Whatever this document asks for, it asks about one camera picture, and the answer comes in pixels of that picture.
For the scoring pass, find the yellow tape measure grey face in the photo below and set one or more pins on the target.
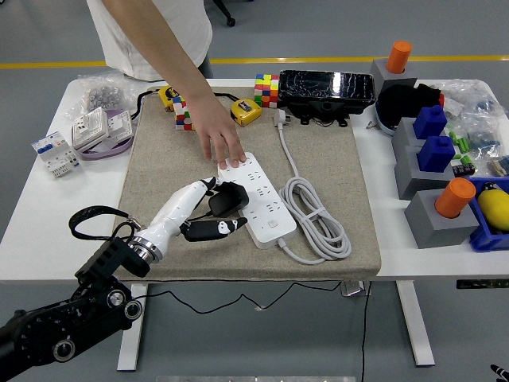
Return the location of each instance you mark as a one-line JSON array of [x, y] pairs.
[[246, 113]]

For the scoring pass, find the yellow toy fruit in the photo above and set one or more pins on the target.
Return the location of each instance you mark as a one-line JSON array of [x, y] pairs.
[[496, 207]]

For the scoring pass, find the white table leg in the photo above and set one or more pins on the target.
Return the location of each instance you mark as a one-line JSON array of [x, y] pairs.
[[417, 330], [131, 350]]

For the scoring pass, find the colourful puzzle cube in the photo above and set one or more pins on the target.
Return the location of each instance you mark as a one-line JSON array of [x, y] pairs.
[[181, 119], [266, 91]]

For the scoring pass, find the yellow tape measure black face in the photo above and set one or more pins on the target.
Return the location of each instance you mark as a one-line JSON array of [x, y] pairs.
[[167, 95]]

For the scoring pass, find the green cylinder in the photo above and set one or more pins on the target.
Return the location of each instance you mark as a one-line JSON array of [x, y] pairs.
[[453, 137], [465, 144], [467, 159]]

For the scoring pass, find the black cap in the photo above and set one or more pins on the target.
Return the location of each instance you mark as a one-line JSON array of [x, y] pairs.
[[398, 103]]

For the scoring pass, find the small metal clip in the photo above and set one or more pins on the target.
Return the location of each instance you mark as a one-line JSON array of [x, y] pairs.
[[372, 125]]

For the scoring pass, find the orange cylinder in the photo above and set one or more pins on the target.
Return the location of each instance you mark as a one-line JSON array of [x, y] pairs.
[[454, 197], [399, 57]]

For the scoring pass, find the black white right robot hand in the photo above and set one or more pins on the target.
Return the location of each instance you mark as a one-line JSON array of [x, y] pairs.
[[502, 374]]

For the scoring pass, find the black device cracked screen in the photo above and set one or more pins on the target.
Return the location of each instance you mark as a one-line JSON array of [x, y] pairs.
[[318, 85]]

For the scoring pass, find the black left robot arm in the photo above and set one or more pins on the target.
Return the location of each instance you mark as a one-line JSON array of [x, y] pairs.
[[79, 318]]

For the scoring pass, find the white power strip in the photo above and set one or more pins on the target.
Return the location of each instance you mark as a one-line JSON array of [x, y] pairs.
[[270, 215]]

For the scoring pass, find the clear plastic bag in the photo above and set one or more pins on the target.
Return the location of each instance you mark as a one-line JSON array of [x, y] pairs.
[[470, 95]]

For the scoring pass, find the grey-brown mat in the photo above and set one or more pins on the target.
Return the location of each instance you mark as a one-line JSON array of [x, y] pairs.
[[159, 159]]

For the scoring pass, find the grey holder block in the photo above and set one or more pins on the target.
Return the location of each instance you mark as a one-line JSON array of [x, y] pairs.
[[430, 227], [410, 175], [402, 135], [378, 73]]

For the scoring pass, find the person's forearm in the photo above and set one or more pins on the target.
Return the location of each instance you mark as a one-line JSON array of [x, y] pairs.
[[159, 44]]

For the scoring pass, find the black office chair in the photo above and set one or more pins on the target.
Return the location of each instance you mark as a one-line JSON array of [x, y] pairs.
[[229, 22]]

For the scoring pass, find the dark purple component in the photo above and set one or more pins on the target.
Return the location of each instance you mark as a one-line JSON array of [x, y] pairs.
[[463, 169]]

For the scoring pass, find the black table control panel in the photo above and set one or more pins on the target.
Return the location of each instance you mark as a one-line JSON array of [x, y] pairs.
[[481, 283]]

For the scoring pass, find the clear bag of tan parts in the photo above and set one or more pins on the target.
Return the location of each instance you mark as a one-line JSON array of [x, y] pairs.
[[501, 165]]

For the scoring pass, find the silver bracket under table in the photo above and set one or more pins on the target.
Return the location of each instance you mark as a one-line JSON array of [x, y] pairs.
[[352, 288]]

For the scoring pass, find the blue plastic bin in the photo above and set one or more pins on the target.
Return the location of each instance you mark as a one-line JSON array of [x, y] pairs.
[[486, 240]]

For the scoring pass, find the person's hand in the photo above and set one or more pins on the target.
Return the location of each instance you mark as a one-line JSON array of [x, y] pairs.
[[216, 127]]

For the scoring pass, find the white wall switch panel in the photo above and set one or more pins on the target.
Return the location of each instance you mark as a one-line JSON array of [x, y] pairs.
[[120, 125]]

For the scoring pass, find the blue block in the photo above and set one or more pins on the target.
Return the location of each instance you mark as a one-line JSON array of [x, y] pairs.
[[429, 121], [436, 153]]

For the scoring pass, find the black plug adapter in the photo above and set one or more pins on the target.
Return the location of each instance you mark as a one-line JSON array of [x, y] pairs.
[[228, 199]]

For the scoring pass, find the clear bag of metal nuts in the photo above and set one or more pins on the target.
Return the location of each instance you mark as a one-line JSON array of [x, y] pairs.
[[99, 95]]

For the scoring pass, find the white blue circuit breaker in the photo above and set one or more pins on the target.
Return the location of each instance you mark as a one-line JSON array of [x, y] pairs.
[[55, 155]]

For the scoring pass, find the white wall socket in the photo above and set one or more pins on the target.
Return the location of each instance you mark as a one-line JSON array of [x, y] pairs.
[[89, 129]]

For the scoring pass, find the person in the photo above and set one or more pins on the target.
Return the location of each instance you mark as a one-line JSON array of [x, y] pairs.
[[183, 24]]

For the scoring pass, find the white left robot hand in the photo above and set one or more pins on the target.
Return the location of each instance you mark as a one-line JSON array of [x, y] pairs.
[[175, 207]]

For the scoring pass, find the clear bag of blue parts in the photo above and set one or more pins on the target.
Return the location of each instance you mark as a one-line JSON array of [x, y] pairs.
[[484, 137]]

